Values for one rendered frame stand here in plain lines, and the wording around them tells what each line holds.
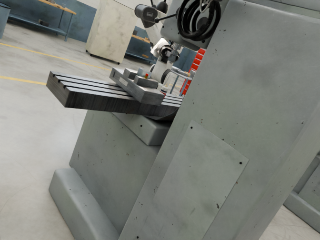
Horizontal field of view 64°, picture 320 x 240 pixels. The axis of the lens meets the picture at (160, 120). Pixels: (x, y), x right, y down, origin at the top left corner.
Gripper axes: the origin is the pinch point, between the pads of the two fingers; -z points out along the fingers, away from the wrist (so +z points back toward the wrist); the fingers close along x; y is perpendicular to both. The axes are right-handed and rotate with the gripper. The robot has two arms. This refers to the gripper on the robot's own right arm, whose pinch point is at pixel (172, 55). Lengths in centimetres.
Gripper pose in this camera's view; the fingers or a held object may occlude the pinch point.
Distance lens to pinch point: 157.1
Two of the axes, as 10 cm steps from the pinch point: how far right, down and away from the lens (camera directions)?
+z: -3.3, -4.4, 8.3
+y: -3.9, 8.7, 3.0
